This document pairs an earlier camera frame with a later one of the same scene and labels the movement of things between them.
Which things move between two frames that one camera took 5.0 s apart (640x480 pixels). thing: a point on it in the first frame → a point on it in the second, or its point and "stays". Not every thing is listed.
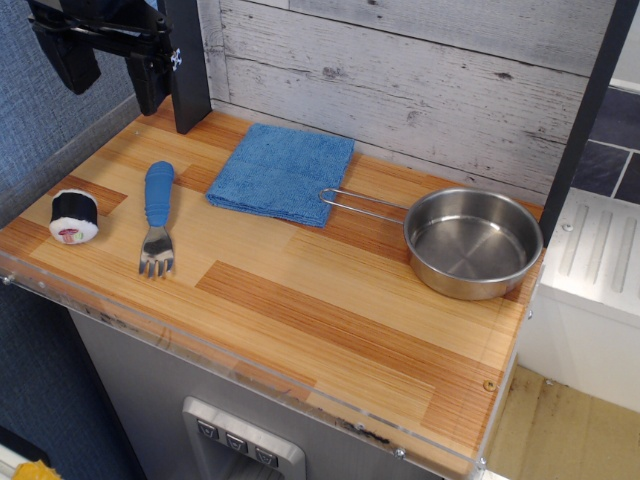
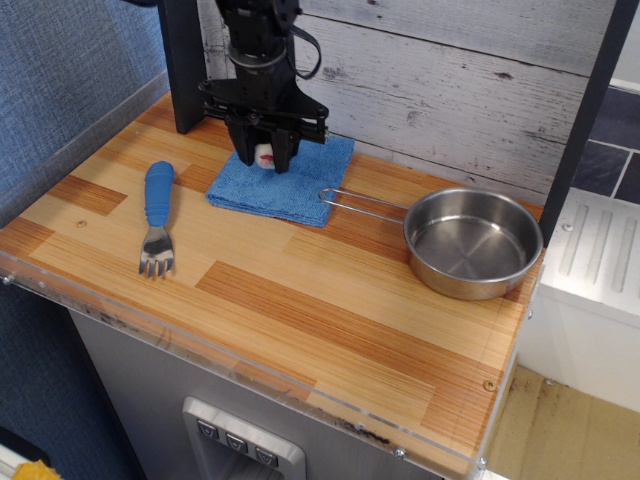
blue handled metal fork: [157, 247] stays
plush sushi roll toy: [74, 216] → [264, 155]
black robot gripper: [73, 32] → [263, 94]
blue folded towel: [281, 173] stays
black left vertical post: [192, 100] stays
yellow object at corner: [34, 470] stays
